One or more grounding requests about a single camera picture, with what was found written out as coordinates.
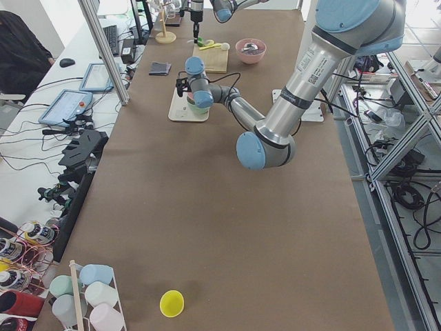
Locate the black computer mouse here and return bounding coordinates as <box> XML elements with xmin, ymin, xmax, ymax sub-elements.
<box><xmin>59</xmin><ymin>58</ymin><xmax>76</xmax><ymax>68</ymax></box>

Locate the wooden mug tree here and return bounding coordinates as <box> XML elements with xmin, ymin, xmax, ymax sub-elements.
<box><xmin>147</xmin><ymin>0</ymin><xmax>176</xmax><ymax>44</ymax></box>

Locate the black keyboard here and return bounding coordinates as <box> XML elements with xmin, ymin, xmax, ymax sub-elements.
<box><xmin>103</xmin><ymin>25</ymin><xmax>119</xmax><ymax>57</ymax></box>

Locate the yellow toy fruit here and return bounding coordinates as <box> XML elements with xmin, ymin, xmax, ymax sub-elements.
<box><xmin>198</xmin><ymin>39</ymin><xmax>222</xmax><ymax>50</ymax></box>

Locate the red can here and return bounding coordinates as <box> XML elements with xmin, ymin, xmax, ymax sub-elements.
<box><xmin>1</xmin><ymin>290</ymin><xmax>45</xmax><ymax>318</ymax></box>

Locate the grey folded cloth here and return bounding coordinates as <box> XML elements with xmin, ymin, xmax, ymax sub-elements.
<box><xmin>149</xmin><ymin>61</ymin><xmax>172</xmax><ymax>76</ymax></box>

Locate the pink cup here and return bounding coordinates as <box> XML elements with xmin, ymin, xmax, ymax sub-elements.
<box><xmin>90</xmin><ymin>303</ymin><xmax>124</xmax><ymax>331</ymax></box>

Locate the mint green cup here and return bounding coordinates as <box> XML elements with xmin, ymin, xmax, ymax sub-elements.
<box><xmin>49</xmin><ymin>275</ymin><xmax>74</xmax><ymax>298</ymax></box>

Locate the aluminium frame post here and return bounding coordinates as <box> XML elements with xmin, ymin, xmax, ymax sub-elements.
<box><xmin>78</xmin><ymin>0</ymin><xmax>130</xmax><ymax>106</ymax></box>

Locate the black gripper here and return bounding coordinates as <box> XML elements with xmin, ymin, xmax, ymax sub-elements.
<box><xmin>175</xmin><ymin>77</ymin><xmax>190</xmax><ymax>97</ymax></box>
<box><xmin>189</xmin><ymin>0</ymin><xmax>204</xmax><ymax>43</ymax></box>

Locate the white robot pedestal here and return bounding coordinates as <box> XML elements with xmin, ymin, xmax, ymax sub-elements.
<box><xmin>271</xmin><ymin>0</ymin><xmax>325</xmax><ymax>123</ymax></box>

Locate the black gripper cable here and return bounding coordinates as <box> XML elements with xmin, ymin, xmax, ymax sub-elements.
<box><xmin>177</xmin><ymin>70</ymin><xmax>242</xmax><ymax>104</ymax></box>

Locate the wooden cutting board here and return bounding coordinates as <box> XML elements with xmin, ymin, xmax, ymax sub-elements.
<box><xmin>193</xmin><ymin>46</ymin><xmax>229</xmax><ymax>74</ymax></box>

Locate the metal spoon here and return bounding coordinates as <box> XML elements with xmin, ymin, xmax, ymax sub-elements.
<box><xmin>240</xmin><ymin>43</ymin><xmax>259</xmax><ymax>55</ymax></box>

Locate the white cup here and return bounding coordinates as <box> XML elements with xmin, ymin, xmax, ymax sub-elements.
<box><xmin>84</xmin><ymin>281</ymin><xmax>119</xmax><ymax>307</ymax></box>

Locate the green bowl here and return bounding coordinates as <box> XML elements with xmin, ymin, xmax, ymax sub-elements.
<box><xmin>187</xmin><ymin>102</ymin><xmax>210</xmax><ymax>115</ymax></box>

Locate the upper blue teach pendant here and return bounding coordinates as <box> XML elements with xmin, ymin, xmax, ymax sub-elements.
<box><xmin>38</xmin><ymin>89</ymin><xmax>93</xmax><ymax>127</ymax></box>

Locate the light blue cup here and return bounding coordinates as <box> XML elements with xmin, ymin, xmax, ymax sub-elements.
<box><xmin>79</xmin><ymin>264</ymin><xmax>114</xmax><ymax>285</ymax></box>

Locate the green lime toy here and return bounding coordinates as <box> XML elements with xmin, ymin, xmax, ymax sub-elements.
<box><xmin>197</xmin><ymin>37</ymin><xmax>205</xmax><ymax>47</ymax></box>

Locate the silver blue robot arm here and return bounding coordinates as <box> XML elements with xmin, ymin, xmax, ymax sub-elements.
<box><xmin>176</xmin><ymin>1</ymin><xmax>407</xmax><ymax>170</ymax></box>
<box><xmin>186</xmin><ymin>0</ymin><xmax>265</xmax><ymax>44</ymax></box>

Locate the grey cup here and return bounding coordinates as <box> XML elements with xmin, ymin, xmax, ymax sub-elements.
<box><xmin>52</xmin><ymin>294</ymin><xmax>77</xmax><ymax>327</ymax></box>

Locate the yellow cup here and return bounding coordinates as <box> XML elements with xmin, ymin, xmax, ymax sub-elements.
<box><xmin>159</xmin><ymin>290</ymin><xmax>185</xmax><ymax>318</ymax></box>

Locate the large pink speckled bowl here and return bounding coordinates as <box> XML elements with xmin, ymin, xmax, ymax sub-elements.
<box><xmin>235</xmin><ymin>38</ymin><xmax>267</xmax><ymax>64</ymax></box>

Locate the cream plastic tray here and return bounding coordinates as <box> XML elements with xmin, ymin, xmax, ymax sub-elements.
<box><xmin>168</xmin><ymin>88</ymin><xmax>209</xmax><ymax>123</ymax></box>

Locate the person in black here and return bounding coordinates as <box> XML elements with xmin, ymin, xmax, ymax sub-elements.
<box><xmin>1</xmin><ymin>10</ymin><xmax>55</xmax><ymax>103</ymax></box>

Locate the white wire cup rack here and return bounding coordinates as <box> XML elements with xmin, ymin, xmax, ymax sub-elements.
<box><xmin>69</xmin><ymin>260</ymin><xmax>127</xmax><ymax>330</ymax></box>

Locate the black slotted stand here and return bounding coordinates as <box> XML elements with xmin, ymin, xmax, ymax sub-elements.
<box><xmin>58</xmin><ymin>130</ymin><xmax>109</xmax><ymax>183</ymax></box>

